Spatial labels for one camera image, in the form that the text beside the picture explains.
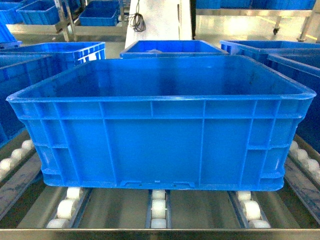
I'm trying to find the large blue plastic crate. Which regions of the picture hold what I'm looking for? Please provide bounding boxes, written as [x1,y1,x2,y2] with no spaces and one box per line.
[7,55,316,191]

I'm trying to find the blue crate background shelf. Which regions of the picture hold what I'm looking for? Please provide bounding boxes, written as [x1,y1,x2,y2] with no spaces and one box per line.
[79,0,120,27]

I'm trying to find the blue crate behind centre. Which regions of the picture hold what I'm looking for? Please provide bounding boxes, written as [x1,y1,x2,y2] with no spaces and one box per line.
[119,40,229,59]

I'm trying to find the centre white roller track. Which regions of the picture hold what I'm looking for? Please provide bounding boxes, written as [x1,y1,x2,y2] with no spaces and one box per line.
[150,189,167,229]

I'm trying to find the white roller track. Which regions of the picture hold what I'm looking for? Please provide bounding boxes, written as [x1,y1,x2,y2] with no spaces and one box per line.
[46,187,84,229]
[235,191,271,229]
[150,189,167,229]

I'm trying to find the blue crate with red contents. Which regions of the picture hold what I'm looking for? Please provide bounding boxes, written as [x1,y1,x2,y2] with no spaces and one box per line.
[0,53,76,148]

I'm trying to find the blue latticed crate rear left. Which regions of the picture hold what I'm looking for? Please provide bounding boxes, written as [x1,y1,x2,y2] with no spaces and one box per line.
[0,41,106,68]

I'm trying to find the right white roller track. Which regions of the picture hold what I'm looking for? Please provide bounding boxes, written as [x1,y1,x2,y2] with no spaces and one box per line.
[235,191,271,229]

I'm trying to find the left white roller track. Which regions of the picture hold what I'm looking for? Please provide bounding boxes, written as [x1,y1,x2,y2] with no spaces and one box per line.
[46,187,84,229]

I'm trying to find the blue crate at right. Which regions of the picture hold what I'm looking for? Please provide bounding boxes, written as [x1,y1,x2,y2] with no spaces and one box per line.
[220,40,320,152]

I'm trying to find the black coiled cable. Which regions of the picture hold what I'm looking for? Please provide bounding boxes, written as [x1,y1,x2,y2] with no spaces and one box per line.
[128,0,147,33]

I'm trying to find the stainless steel shelf frame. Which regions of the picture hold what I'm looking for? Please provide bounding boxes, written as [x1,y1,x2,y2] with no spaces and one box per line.
[0,0,320,240]

